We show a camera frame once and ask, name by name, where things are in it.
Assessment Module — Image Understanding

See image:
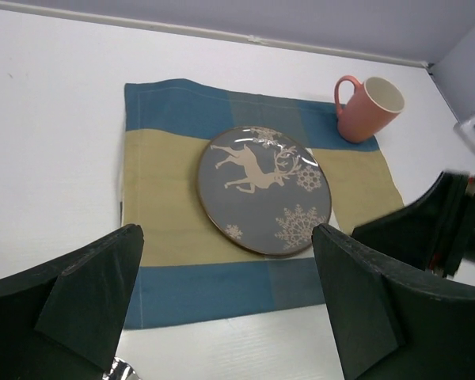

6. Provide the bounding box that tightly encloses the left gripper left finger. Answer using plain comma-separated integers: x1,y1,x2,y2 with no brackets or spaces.
0,224,144,379

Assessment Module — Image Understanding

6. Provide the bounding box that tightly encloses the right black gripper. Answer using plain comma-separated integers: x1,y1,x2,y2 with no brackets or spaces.
351,172,475,277

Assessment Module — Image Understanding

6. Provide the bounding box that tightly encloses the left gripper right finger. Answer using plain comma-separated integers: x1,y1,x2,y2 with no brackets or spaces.
312,224,475,379

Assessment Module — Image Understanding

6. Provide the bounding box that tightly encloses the pink cup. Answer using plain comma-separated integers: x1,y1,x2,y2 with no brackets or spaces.
334,75,405,143

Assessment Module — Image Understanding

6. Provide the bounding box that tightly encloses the dark patterned plate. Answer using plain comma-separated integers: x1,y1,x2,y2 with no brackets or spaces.
196,126,332,257

